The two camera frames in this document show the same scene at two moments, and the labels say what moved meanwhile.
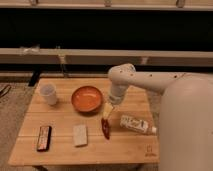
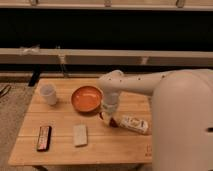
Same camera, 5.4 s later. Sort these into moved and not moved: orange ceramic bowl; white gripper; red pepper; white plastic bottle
Moved: red pepper
Not moved: orange ceramic bowl; white plastic bottle; white gripper
